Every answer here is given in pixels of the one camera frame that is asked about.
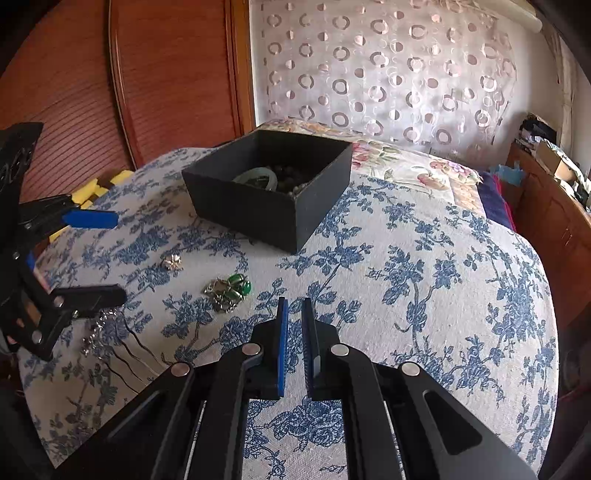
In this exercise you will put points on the wooden wardrobe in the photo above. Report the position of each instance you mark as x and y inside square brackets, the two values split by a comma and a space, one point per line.
[175, 69]

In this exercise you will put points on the black bag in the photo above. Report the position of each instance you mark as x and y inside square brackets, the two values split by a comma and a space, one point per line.
[533, 129]

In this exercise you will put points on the brown cardboard box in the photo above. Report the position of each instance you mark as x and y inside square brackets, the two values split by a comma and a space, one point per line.
[556, 161]

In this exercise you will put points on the silver hairpin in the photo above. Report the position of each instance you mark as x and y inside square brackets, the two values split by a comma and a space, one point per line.
[94, 337]

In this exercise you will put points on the window curtain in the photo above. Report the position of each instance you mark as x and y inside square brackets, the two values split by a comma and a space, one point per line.
[561, 92]

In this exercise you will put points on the floral blanket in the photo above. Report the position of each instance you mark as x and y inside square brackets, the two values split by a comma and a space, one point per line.
[406, 161]

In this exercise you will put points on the blue floral cloth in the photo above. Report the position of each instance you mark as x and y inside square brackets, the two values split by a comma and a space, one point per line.
[415, 277]

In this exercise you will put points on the air conditioner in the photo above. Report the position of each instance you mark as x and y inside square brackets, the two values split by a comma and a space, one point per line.
[524, 18]

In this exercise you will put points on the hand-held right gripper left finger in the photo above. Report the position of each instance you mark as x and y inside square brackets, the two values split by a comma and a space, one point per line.
[282, 350]

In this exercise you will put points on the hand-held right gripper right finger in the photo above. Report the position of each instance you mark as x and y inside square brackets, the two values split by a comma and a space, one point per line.
[310, 360]

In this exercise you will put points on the wooden cabinet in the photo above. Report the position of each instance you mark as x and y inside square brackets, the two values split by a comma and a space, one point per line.
[545, 221]

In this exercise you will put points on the blue plastic bag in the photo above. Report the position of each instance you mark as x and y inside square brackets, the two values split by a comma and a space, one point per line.
[508, 174]

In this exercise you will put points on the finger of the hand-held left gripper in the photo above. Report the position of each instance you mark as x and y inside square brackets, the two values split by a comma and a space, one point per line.
[92, 297]
[92, 219]

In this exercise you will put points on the silver flower brooch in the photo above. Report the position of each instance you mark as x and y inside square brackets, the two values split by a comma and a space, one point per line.
[173, 263]

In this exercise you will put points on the green gem brooch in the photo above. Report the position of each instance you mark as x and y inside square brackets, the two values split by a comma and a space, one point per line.
[238, 282]

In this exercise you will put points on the yellow foam mat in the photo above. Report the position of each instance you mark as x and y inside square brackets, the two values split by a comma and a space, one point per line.
[122, 177]

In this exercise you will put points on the circle patterned sheer curtain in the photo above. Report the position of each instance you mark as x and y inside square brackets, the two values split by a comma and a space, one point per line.
[369, 69]

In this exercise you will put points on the black cardboard box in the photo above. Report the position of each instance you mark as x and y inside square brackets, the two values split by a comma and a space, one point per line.
[258, 217]

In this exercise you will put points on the jade bangle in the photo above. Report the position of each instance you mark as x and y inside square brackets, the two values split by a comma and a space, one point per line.
[271, 182]

